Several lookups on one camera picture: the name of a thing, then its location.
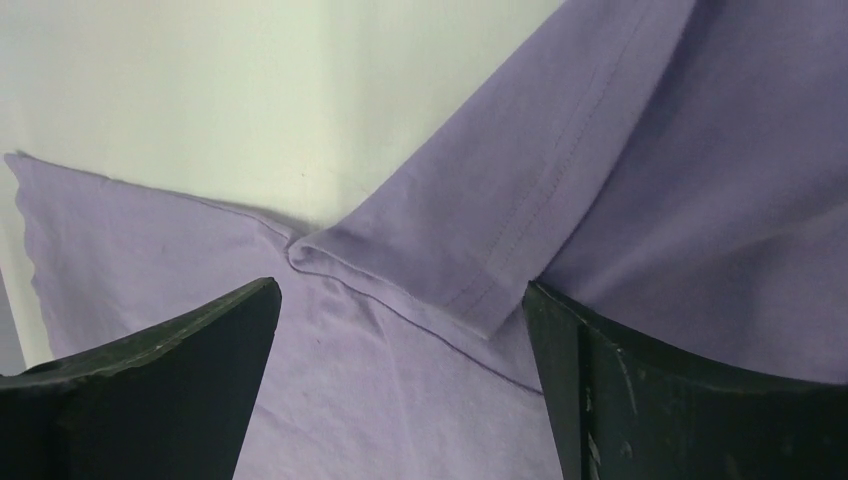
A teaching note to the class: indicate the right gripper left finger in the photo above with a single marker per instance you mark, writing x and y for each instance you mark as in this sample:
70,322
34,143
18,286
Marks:
172,401

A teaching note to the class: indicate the purple t shirt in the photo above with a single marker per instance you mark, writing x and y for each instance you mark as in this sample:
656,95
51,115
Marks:
677,166

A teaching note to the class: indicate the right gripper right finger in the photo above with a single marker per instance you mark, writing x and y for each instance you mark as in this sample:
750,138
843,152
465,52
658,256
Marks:
624,405

